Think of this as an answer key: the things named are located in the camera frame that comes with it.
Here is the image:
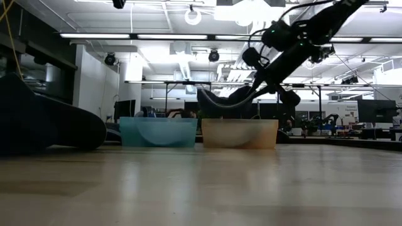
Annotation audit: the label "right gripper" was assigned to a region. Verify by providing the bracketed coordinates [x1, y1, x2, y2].
[229, 40, 315, 108]

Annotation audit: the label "grey shoe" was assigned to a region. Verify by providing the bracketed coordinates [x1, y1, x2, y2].
[197, 85, 263, 119]

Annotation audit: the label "dark shoe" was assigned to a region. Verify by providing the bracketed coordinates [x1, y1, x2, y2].
[0, 72, 107, 157]
[104, 122, 122, 144]

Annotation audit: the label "dark partition panels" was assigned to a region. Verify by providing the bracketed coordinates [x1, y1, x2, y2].
[183, 100, 296, 119]

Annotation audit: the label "orange translucent plastic bin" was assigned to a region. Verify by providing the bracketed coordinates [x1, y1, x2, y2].
[201, 118, 280, 150]

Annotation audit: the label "person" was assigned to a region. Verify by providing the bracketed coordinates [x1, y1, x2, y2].
[166, 108, 198, 119]

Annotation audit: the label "black computer monitor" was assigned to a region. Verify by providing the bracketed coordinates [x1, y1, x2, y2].
[113, 99, 136, 122]
[357, 99, 397, 124]

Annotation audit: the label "teal translucent plastic bin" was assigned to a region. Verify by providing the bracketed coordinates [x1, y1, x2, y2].
[119, 116, 198, 148]

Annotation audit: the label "black workstation frame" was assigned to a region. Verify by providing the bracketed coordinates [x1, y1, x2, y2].
[124, 80, 217, 114]
[274, 83, 324, 119]

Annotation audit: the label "black ceiling camera cluster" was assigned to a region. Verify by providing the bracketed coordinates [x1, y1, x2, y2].
[309, 45, 336, 65]
[340, 75, 359, 85]

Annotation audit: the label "black ceiling light rail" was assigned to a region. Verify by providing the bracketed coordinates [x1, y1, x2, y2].
[59, 32, 402, 44]

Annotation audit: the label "white ring lamp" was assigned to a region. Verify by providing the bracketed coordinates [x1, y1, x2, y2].
[184, 6, 203, 26]

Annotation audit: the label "yellow hanging cable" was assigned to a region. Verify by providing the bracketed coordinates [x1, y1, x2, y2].
[0, 0, 24, 81]

